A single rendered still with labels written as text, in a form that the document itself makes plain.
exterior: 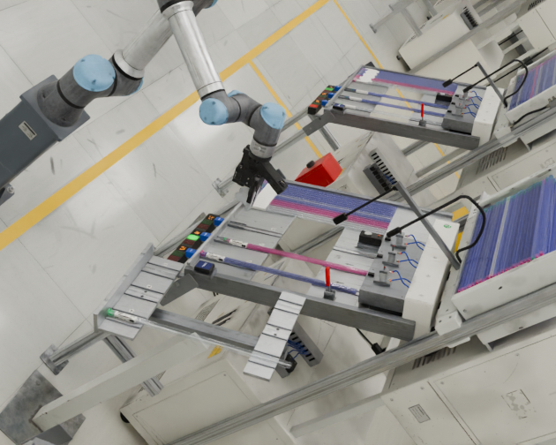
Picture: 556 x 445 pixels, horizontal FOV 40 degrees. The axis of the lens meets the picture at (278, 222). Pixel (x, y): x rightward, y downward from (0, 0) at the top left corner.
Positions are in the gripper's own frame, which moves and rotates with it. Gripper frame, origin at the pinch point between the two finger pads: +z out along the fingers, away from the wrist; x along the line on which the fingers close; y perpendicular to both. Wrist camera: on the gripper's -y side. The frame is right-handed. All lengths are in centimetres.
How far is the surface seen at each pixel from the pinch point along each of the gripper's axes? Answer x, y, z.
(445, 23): -449, -9, 51
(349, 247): -13.2, -32.7, 6.3
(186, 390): 21, -4, 64
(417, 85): -178, -23, 8
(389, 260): 1.0, -46.1, -5.3
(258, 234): -8.9, -3.6, 14.0
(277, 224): -17.6, -7.1, 13.1
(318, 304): 21.0, -32.8, 6.0
